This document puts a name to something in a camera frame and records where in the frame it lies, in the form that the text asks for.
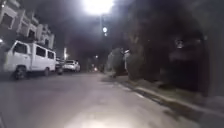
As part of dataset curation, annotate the pale multi-storey building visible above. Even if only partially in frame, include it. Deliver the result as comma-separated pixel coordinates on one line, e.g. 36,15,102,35
0,0,56,51

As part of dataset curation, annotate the row of trees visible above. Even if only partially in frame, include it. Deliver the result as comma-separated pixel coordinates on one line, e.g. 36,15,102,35
105,0,224,98

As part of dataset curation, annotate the raised pavement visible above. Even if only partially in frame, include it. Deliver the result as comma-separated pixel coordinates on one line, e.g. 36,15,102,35
113,74,224,116

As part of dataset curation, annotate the white car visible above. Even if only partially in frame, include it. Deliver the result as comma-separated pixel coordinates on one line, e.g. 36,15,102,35
62,59,81,73

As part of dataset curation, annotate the dark vehicle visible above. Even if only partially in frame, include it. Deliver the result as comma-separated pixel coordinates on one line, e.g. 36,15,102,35
55,58,65,76

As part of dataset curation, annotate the grey concrete road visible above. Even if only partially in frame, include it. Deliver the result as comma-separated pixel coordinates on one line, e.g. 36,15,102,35
0,71,201,128

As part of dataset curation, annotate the white van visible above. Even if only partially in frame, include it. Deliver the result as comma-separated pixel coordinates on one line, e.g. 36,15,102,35
3,40,58,81

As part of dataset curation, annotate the concrete kerb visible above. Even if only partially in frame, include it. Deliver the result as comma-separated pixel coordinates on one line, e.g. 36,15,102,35
101,77,224,128

